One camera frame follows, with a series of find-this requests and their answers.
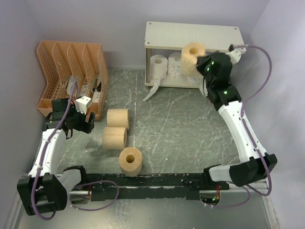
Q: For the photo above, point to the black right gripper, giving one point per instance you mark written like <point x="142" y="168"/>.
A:
<point x="201" y="60"/>

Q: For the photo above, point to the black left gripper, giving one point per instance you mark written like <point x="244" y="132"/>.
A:
<point x="84" y="126"/>

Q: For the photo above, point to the brown toilet roll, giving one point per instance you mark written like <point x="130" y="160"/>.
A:
<point x="118" y="118"/>
<point x="130" y="161"/>
<point x="114" y="138"/>
<point x="190" y="52"/>

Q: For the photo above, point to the floral toilet roll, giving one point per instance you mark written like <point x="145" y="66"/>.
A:
<point x="174" y="69"/>
<point x="195" y="80"/>

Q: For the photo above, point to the plain white toilet roll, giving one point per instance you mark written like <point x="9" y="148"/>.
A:
<point x="203" y="88"/>

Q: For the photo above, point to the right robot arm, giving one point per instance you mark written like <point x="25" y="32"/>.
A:
<point x="255" y="163"/>

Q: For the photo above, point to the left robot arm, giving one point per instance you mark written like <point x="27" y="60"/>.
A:
<point x="43" y="191"/>

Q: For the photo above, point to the white two-tier shelf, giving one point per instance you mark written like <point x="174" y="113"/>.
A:
<point x="165" y="38"/>

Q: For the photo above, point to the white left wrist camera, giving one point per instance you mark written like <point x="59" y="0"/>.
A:
<point x="82" y="104"/>

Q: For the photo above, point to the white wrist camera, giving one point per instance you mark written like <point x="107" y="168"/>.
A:
<point x="235" y="52"/>
<point x="82" y="104"/>

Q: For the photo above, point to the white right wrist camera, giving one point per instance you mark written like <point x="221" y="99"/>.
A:
<point x="235" y="52"/>

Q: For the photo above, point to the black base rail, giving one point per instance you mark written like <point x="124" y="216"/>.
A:
<point x="147" y="186"/>

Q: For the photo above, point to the aluminium extrusion rail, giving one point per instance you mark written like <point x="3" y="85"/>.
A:
<point x="143" y="190"/>

